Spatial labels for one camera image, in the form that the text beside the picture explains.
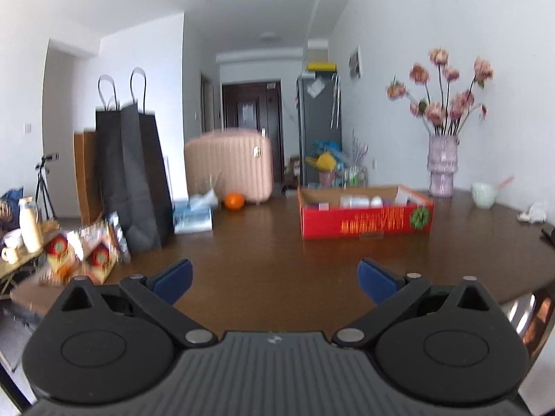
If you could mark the crumpled white tissue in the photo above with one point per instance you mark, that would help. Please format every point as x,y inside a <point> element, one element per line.
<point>535,214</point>

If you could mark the black paper bag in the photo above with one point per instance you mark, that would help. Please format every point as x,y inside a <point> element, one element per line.
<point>131,172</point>

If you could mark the red cardboard box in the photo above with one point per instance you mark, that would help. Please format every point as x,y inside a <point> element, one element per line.
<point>393,209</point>

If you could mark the blue tissue pack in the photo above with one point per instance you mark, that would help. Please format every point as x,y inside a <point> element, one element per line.
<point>194,215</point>

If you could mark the dark front door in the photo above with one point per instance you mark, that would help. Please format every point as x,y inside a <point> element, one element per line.
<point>257,106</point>

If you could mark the pink suitcase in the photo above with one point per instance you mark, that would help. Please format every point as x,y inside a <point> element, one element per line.
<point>230,161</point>

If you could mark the white plastic bottle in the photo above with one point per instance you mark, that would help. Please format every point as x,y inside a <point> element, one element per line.
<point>354,201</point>

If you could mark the grey refrigerator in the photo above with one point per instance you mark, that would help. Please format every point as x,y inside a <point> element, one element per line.
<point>319,117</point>

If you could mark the white bowl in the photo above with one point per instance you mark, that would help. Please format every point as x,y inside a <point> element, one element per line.
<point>484,195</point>

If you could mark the brown paper bag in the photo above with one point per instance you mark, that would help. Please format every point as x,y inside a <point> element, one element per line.
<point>87,184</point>

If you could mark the snack packages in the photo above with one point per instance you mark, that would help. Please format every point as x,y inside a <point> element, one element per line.
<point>90,251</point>

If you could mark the orange fruit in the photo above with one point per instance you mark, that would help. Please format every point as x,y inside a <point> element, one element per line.
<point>234,201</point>

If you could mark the dried pink roses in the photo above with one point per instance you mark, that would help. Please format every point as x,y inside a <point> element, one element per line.
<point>451,112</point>

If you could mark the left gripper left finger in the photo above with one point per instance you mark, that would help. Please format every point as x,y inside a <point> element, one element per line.
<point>153,299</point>

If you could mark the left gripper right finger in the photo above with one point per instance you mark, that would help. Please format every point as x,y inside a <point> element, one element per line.
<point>394,297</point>

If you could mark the white thermos jug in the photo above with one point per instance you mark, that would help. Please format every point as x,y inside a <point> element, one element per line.
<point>29,225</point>

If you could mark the pink ceramic vase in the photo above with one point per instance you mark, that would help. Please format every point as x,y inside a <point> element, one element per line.
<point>442,164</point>

